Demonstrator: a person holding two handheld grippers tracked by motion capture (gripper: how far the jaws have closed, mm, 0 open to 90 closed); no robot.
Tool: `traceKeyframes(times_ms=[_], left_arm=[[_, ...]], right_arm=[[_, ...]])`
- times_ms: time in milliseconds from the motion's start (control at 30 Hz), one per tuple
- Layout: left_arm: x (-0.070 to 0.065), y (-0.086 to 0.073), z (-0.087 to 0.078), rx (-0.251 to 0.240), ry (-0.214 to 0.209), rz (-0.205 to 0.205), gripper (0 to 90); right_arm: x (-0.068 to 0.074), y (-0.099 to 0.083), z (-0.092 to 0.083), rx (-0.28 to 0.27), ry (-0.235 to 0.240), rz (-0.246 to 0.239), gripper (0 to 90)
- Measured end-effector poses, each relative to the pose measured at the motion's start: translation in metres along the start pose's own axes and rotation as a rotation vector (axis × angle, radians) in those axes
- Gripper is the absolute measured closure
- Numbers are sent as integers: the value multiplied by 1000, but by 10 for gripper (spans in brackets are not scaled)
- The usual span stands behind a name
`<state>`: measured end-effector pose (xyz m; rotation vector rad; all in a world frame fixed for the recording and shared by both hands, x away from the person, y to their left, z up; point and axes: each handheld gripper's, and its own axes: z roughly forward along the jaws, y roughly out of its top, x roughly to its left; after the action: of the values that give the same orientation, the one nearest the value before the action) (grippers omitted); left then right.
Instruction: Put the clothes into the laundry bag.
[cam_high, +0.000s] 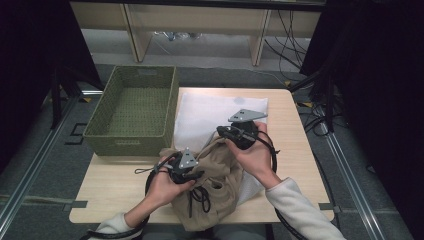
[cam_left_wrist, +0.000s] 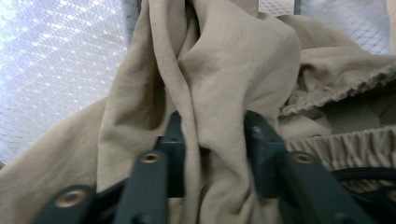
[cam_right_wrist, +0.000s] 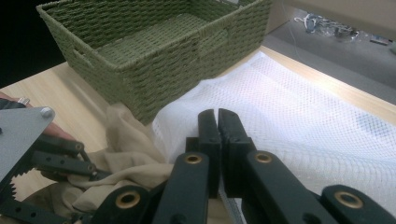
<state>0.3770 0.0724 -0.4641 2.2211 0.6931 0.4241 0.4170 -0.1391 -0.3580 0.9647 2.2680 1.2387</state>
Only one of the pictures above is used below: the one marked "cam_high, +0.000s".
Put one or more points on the person's right hand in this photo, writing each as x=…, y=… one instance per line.
x=258, y=160

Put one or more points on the grey tape strip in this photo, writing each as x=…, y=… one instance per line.
x=76, y=204
x=330, y=207

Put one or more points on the black metal stand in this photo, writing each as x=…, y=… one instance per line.
x=328, y=96
x=58, y=96

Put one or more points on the white mesh laundry bag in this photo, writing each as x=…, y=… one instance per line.
x=206, y=113

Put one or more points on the metal floor rail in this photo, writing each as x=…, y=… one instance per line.
x=40, y=156
x=353, y=186

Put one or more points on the green woven basket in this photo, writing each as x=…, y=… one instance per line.
x=136, y=110

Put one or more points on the beige pants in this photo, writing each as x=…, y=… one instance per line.
x=220, y=170

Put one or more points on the black curtain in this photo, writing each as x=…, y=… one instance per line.
x=383, y=100
x=30, y=66

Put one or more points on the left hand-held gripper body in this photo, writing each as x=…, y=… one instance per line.
x=187, y=161

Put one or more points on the person's left hand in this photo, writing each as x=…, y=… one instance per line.
x=163, y=190

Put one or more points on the light wooden shelf unit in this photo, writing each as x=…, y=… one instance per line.
x=200, y=20

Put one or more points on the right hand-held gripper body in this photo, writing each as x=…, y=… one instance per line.
x=245, y=133

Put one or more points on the person's lap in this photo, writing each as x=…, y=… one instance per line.
x=240, y=233

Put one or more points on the clear plastic bag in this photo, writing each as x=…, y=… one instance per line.
x=178, y=35

